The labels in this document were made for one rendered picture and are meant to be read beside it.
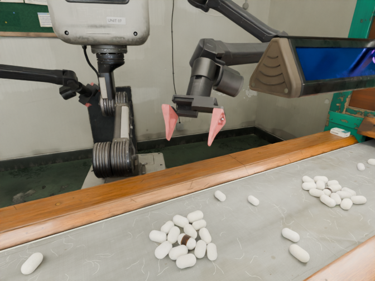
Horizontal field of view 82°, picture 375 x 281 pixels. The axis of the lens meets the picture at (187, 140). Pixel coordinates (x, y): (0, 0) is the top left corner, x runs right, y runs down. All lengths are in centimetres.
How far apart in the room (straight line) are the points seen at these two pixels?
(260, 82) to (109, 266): 40
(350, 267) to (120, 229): 43
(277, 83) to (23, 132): 247
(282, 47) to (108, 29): 67
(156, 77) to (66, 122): 103
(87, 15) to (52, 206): 60
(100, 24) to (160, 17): 162
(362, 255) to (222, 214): 26
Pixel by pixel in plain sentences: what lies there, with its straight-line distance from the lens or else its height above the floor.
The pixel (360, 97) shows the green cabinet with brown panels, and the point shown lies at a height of 92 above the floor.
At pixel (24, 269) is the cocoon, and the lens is 50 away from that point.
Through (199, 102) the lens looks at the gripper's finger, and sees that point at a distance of 48.
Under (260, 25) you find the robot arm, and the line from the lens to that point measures 96.
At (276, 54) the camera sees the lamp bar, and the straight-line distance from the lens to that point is 31.
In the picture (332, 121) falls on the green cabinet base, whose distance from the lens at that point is 119.
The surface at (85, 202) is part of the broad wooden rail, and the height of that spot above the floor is 76.
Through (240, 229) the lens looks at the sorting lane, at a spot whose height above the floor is 74.
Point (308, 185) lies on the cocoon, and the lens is 68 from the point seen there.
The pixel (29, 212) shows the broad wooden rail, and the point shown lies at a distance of 61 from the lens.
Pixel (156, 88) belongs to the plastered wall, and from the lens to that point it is 247.
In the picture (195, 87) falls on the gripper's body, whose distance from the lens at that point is 51.
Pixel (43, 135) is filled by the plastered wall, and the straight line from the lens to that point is 258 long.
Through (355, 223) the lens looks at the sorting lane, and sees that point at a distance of 64.
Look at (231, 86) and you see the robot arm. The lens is 55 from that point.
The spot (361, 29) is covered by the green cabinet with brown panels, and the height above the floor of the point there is 117.
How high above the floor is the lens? 110
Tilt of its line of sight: 23 degrees down
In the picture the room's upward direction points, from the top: straight up
